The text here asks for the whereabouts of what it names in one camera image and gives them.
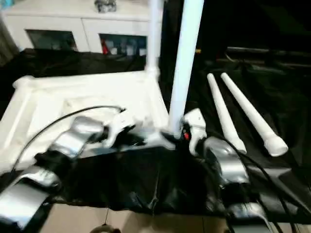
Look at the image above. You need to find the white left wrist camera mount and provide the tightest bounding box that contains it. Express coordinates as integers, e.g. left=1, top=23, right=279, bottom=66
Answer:
left=104, top=110, right=137, bottom=148

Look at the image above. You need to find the grey curtain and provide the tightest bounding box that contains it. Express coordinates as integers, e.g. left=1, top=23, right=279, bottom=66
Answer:
left=0, top=18, right=20, bottom=68

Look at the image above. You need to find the black left wrist camera cable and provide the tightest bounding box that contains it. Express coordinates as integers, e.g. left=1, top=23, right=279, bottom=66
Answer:
left=9, top=105, right=127, bottom=176

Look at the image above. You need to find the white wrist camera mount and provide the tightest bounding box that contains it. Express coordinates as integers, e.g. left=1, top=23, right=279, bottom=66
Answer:
left=181, top=108, right=207, bottom=158
left=104, top=110, right=137, bottom=148

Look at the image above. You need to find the white plastic table top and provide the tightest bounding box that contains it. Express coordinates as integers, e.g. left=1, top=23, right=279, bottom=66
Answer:
left=0, top=69, right=176, bottom=176

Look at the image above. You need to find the dark robot foot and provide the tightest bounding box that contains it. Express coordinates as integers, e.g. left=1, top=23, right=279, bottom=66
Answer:
left=90, top=224, right=120, bottom=233

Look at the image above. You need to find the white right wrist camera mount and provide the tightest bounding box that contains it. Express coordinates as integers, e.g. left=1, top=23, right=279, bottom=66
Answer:
left=181, top=108, right=207, bottom=158

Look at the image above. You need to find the black glossy mat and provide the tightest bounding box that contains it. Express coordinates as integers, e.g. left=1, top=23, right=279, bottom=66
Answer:
left=0, top=48, right=311, bottom=219

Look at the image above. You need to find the long black bar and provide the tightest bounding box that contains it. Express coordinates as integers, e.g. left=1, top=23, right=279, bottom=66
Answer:
left=225, top=46, right=311, bottom=56

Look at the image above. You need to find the white plastic table leg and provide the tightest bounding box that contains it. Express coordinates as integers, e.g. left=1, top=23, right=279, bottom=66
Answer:
left=207, top=73, right=248, bottom=154
left=220, top=72, right=289, bottom=157
left=168, top=0, right=205, bottom=134
left=145, top=0, right=164, bottom=75

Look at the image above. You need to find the white cabinet with glass doors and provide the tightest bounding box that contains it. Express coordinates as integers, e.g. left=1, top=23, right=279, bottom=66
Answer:
left=1, top=0, right=163, bottom=58

